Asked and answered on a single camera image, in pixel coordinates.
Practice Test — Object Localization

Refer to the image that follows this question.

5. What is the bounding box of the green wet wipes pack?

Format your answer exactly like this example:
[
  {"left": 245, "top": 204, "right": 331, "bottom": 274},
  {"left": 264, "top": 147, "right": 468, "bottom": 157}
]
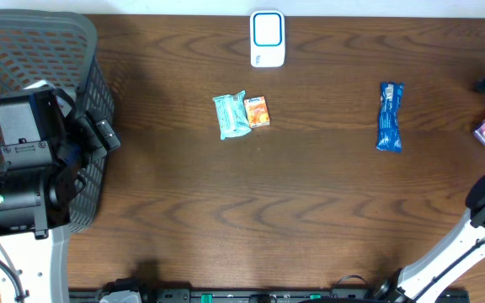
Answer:
[{"left": 212, "top": 90, "right": 251, "bottom": 140}]

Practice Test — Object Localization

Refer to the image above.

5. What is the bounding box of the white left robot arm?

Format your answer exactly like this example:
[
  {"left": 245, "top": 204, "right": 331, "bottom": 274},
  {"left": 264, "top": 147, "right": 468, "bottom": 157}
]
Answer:
[{"left": 0, "top": 84, "right": 120, "bottom": 302}]

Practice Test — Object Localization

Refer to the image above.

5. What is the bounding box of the orange tissue pack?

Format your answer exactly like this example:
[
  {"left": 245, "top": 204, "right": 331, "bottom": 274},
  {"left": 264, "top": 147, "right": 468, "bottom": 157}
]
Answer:
[{"left": 243, "top": 96, "right": 270, "bottom": 128}]

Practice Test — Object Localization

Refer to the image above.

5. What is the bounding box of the white barcode scanner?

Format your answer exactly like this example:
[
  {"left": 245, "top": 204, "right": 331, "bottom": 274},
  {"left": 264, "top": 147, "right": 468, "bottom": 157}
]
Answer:
[{"left": 249, "top": 10, "right": 285, "bottom": 68}]

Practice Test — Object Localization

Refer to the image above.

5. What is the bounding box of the blue Oreo cookie pack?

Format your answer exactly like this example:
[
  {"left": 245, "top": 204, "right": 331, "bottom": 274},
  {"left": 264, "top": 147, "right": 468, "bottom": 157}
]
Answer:
[{"left": 376, "top": 82, "right": 404, "bottom": 153}]

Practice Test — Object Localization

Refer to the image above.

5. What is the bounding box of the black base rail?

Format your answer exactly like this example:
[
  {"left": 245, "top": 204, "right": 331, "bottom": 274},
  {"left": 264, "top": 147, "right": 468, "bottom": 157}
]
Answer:
[{"left": 68, "top": 277, "right": 471, "bottom": 303}]

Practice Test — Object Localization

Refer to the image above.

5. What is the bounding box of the grey plastic basket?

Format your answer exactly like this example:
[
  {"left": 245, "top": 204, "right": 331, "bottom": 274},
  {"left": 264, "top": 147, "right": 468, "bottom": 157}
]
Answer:
[{"left": 0, "top": 9, "right": 115, "bottom": 233}]

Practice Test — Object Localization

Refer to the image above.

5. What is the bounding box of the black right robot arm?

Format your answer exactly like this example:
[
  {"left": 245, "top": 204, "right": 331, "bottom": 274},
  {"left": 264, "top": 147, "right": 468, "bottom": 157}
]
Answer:
[{"left": 370, "top": 175, "right": 485, "bottom": 302}]

